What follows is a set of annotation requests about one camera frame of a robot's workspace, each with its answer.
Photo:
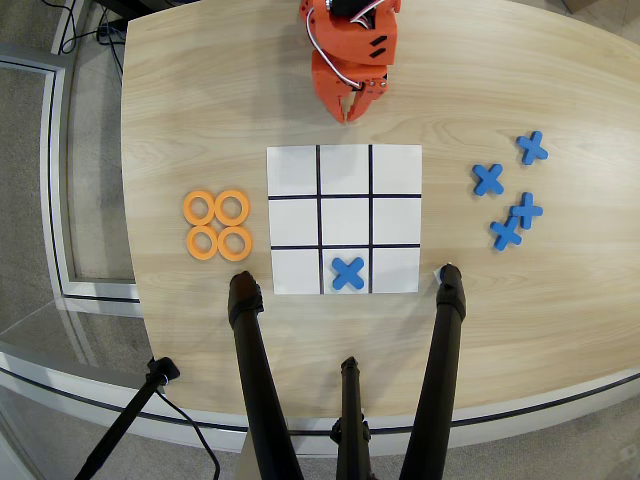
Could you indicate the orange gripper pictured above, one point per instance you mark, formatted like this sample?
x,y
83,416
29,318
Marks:
x,y
330,86

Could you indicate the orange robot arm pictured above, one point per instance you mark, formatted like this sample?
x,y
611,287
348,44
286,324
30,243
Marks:
x,y
350,35

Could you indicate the white tic-tac-toe grid sheet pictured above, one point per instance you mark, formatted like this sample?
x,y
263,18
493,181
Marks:
x,y
345,220

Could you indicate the blue foam cross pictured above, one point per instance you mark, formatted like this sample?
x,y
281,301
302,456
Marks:
x,y
349,273
533,148
488,180
505,234
526,210

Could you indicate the small white tag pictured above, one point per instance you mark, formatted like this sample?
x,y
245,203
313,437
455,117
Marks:
x,y
437,275

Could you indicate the thin black tripod leg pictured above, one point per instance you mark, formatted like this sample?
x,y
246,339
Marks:
x,y
351,415

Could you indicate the black slim stand pole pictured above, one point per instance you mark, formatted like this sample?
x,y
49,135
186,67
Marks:
x,y
130,415

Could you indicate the grey metal glass frame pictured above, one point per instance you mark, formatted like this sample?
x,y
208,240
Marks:
x,y
55,200

